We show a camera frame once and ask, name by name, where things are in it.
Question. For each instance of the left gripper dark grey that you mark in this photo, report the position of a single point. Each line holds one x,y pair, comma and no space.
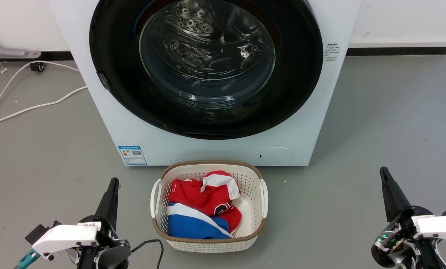
107,254

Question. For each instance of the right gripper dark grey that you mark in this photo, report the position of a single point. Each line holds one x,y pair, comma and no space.
395,243

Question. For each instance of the white front-load washing machine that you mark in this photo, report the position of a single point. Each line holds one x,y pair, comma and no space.
103,127

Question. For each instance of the black round washer door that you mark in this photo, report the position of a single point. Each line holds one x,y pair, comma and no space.
112,56

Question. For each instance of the blue energy label sticker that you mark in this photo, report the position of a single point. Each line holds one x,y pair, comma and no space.
132,155

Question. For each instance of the red and white garment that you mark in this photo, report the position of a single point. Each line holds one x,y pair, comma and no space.
193,196

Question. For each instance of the blue and white garment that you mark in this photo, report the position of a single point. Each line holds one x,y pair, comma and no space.
193,226

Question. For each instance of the teal connector piece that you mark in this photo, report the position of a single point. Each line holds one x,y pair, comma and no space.
27,259

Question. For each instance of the round white filter cover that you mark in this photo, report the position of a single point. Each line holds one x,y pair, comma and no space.
276,155

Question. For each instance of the cream perforated laundry basket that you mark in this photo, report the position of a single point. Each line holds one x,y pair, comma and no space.
253,183

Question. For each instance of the small printed text sticker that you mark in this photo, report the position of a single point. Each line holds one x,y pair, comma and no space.
332,51

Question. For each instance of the stainless steel washer drum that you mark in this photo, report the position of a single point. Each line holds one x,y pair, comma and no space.
193,26

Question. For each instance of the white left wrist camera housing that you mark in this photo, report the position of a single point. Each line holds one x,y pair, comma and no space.
66,237

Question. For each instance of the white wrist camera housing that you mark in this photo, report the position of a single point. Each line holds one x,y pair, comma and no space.
441,227
66,237

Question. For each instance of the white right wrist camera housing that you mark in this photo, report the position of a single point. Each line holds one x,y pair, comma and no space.
441,227

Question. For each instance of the grey metal floor bracket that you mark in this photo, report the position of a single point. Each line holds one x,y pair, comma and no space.
6,51

